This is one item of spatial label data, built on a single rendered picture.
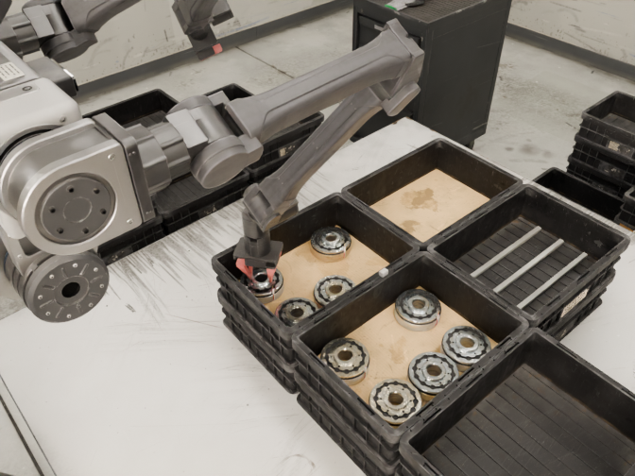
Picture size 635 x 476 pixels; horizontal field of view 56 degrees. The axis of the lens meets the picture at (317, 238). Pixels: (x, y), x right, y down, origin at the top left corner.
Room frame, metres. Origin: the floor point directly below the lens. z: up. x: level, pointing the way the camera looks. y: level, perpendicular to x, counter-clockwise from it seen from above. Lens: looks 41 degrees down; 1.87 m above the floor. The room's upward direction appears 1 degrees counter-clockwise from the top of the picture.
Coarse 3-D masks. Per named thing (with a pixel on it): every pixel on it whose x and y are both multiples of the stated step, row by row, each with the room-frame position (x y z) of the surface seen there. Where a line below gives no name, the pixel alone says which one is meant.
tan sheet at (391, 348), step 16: (416, 288) 0.99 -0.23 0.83; (384, 320) 0.89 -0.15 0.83; (448, 320) 0.88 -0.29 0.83; (464, 320) 0.88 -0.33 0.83; (352, 336) 0.84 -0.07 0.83; (368, 336) 0.84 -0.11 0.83; (384, 336) 0.84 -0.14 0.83; (400, 336) 0.84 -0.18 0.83; (416, 336) 0.84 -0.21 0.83; (432, 336) 0.84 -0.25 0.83; (384, 352) 0.80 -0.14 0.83; (400, 352) 0.80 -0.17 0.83; (416, 352) 0.80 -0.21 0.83; (384, 368) 0.76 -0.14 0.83; (400, 368) 0.75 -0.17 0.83; (368, 384) 0.72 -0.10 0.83; (368, 400) 0.68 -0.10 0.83
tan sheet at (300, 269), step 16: (352, 240) 1.16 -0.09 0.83; (288, 256) 1.11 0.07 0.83; (304, 256) 1.11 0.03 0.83; (352, 256) 1.10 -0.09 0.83; (368, 256) 1.10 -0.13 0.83; (288, 272) 1.05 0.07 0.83; (304, 272) 1.05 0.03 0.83; (320, 272) 1.05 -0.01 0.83; (336, 272) 1.05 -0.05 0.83; (352, 272) 1.04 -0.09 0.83; (368, 272) 1.04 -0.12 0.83; (288, 288) 0.99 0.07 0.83; (304, 288) 0.99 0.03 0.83; (272, 304) 0.94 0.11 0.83
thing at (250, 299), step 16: (336, 192) 1.24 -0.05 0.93; (304, 208) 1.18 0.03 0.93; (384, 224) 1.11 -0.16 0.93; (224, 256) 1.01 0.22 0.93; (224, 272) 0.95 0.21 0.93; (240, 288) 0.90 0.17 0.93; (352, 288) 0.89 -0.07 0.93; (256, 304) 0.85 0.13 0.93; (336, 304) 0.85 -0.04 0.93; (272, 320) 0.81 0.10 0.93; (304, 320) 0.81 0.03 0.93; (288, 336) 0.77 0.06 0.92
